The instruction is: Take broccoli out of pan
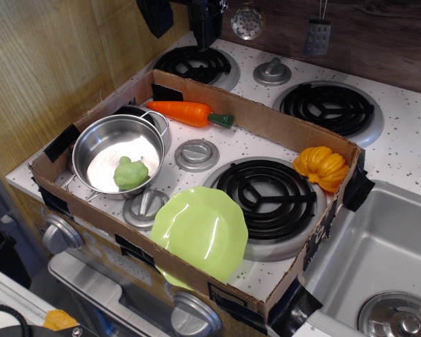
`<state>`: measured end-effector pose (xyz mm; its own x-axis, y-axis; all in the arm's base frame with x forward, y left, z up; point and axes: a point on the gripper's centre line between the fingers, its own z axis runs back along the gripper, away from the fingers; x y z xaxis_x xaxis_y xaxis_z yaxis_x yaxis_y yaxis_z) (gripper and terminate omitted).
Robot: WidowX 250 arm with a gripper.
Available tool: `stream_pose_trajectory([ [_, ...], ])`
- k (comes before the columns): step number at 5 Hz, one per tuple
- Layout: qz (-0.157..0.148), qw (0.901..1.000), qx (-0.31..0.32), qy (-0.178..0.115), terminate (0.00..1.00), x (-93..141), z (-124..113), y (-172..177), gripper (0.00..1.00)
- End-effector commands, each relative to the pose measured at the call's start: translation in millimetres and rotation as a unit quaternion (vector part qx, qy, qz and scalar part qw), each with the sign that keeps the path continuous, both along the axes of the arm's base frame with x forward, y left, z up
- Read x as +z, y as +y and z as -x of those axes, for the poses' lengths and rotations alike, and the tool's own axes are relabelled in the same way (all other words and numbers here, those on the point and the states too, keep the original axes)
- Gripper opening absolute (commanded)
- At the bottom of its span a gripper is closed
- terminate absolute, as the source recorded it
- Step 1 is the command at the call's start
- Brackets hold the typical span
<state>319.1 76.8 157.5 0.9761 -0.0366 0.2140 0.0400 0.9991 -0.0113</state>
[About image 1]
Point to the hanging round metal strainer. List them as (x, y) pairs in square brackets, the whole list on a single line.
[(247, 21)]

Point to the back silver stove knob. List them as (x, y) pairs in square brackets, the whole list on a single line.
[(272, 73)]

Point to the front right black burner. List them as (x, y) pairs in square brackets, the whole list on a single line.
[(280, 207)]

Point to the hanging grey slotted spatula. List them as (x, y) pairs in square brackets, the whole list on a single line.
[(318, 33)]

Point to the left oven front knob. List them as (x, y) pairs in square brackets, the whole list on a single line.
[(60, 235)]

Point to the black burner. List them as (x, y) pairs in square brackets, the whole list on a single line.
[(341, 108), (212, 66), (280, 207)]

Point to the silver stove knob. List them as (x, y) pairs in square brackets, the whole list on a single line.
[(140, 211), (197, 155), (272, 73)]

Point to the oven knob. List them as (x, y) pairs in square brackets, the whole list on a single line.
[(192, 317), (60, 235)]

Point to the light green plastic plate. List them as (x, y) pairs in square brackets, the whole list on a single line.
[(205, 228)]

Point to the orange toy pumpkin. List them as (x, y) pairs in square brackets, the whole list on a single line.
[(322, 166)]

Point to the front silver stove knob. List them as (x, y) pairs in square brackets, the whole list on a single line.
[(140, 211)]

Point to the centre silver stove knob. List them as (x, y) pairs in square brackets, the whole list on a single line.
[(197, 155)]

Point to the back right black burner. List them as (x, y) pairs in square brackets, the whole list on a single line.
[(341, 108)]

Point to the right oven front knob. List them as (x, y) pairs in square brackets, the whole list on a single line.
[(192, 317)]

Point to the cardboard fence box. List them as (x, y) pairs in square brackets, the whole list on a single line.
[(257, 294)]

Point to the silver oven door handle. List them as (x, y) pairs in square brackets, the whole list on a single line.
[(102, 293)]

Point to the stainless steel pan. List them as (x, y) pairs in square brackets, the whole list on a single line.
[(97, 151)]

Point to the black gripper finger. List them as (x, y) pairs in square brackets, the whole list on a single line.
[(157, 14), (206, 22)]

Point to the back left black burner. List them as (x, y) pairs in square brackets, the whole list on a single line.
[(212, 66)]

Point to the yellow cloth piece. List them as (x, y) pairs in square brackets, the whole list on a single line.
[(57, 320)]

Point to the orange toy carrot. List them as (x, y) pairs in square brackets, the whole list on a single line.
[(190, 113)]

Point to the green toy broccoli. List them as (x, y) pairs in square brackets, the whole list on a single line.
[(130, 174)]

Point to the stainless steel sink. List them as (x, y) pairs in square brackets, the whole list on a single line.
[(374, 249)]

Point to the sink drain strainer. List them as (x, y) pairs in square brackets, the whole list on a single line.
[(390, 313)]

